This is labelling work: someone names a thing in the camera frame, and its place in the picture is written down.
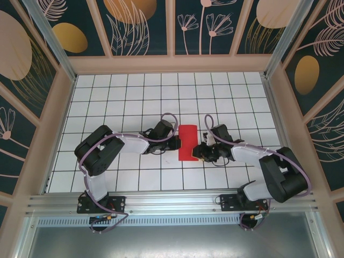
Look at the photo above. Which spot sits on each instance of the red paper sheet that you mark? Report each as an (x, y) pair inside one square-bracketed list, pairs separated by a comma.
[(188, 131)]

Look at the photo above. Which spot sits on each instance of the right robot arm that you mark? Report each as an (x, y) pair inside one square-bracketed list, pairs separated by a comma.
[(282, 174)]

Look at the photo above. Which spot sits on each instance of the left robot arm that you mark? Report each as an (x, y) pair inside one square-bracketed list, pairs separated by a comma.
[(94, 153)]

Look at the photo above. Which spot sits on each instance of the grey metal sheet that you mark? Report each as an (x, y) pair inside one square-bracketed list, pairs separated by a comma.
[(172, 242)]

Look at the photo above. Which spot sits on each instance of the small black circuit board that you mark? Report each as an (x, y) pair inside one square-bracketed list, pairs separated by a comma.
[(98, 219)]

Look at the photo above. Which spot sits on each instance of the long aluminium mounting rail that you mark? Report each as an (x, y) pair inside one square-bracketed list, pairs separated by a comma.
[(172, 200)]

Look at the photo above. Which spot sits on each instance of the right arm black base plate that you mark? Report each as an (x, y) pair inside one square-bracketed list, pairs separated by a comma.
[(228, 204)]

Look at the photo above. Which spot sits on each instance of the aluminium side rail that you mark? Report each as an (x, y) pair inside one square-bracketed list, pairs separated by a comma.
[(280, 134)]

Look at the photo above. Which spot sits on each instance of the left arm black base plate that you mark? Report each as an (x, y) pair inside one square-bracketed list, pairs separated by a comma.
[(118, 203)]

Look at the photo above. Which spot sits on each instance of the aluminium corner post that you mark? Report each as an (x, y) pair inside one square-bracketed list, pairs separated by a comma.
[(285, 35), (51, 37)]

